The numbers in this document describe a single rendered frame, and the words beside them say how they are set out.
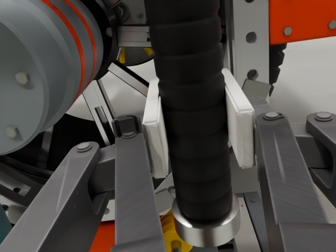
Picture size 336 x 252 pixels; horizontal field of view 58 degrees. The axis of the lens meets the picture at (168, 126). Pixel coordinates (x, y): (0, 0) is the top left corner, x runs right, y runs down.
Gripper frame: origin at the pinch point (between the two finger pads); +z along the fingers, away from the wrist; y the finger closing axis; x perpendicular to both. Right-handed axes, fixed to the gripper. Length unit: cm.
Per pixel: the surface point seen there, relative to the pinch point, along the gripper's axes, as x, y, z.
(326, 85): -83, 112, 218
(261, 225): -75, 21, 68
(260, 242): -75, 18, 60
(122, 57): -11, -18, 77
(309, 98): -83, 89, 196
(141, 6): 3, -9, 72
